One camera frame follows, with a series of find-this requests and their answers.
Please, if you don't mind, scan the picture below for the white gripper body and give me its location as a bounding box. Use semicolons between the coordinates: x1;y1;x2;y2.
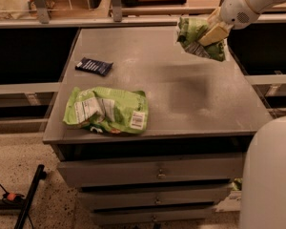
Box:
220;0;259;30

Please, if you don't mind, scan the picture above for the grey drawer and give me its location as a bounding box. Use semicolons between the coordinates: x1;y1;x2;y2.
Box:
57;153;243;187
78;184;232;210
92;206;214;225

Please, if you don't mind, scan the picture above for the green rice chip bag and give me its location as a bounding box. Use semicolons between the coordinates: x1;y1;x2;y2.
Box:
63;87;149;135

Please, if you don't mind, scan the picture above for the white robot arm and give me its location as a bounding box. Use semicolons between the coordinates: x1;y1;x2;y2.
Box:
199;0;286;229

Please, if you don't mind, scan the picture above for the dark blue snack bar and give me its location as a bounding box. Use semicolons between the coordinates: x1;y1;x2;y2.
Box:
75;57;112;76

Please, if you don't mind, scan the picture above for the grey metal shelf rail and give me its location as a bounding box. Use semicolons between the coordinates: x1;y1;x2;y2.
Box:
0;0;286;30

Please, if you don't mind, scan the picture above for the black metal stand leg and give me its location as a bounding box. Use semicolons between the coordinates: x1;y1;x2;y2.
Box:
14;164;47;229

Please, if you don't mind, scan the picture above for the top grey drawer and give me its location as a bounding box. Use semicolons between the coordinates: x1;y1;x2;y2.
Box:
57;153;243;187

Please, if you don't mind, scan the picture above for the bottom grey drawer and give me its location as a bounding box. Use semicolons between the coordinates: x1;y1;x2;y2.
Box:
92;206;214;225

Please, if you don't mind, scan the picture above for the grey drawer cabinet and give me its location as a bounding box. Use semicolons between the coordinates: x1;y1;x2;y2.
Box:
44;27;270;213

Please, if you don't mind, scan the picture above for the orange cable clip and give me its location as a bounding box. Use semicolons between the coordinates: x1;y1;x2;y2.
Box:
3;193;24;204

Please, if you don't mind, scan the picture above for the middle grey drawer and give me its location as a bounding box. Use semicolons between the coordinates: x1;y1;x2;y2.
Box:
78;184;232;210

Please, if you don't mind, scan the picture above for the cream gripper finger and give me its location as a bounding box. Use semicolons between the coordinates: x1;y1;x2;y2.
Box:
198;24;229;46
207;7;222;25

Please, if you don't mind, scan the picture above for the green bag on floor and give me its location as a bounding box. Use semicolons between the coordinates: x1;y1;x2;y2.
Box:
232;178;242;191

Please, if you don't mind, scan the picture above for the white cardboard box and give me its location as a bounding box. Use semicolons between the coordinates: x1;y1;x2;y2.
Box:
216;191;241;212

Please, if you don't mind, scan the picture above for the green jalapeno chip bag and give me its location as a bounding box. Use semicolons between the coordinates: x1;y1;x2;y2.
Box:
176;17;225;62

